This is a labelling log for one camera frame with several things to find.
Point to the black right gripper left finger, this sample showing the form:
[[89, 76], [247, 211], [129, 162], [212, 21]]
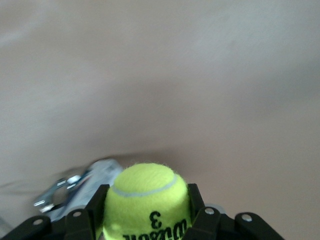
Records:
[[80, 225]]

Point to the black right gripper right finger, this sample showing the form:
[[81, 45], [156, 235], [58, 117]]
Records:
[[210, 225]]

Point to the yellow tennis ball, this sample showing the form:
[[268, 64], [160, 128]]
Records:
[[147, 200]]

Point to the clear plastic tennis ball can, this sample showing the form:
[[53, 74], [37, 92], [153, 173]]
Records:
[[95, 180]]

